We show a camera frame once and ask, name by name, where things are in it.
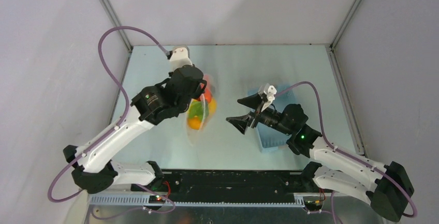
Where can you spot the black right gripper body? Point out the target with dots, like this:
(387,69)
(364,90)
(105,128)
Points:
(253,113)

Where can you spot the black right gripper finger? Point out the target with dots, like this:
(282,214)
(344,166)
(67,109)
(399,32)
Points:
(255,101)
(244,122)

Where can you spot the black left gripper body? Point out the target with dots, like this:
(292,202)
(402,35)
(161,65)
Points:
(184,106)

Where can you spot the green pepper stem piece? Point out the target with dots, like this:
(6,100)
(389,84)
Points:
(198,108)

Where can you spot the clear dotted zip top bag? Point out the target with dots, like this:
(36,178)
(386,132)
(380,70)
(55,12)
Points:
(194,135)

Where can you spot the yellow lemon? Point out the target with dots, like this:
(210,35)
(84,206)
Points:
(212,106)

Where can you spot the orange yellow bell pepper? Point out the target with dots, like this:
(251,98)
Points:
(195,123)

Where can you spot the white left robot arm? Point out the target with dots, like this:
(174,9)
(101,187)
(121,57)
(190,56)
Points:
(94,169)

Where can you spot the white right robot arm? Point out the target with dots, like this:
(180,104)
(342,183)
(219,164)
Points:
(385,188)

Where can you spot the light blue plastic basket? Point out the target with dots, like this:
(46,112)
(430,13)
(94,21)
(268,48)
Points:
(270,140)

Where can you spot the right circuit board with leds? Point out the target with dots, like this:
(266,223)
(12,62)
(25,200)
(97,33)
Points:
(313,207)

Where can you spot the circuit board with leds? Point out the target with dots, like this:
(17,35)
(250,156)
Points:
(313,207)
(156,199)

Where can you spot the left circuit board with leds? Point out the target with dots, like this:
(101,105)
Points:
(156,199)

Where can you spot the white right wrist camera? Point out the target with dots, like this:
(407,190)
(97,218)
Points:
(267,93)

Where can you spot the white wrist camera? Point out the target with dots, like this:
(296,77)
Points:
(179,57)
(267,93)

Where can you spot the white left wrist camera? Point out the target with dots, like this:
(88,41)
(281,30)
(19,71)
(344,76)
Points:
(179,57)

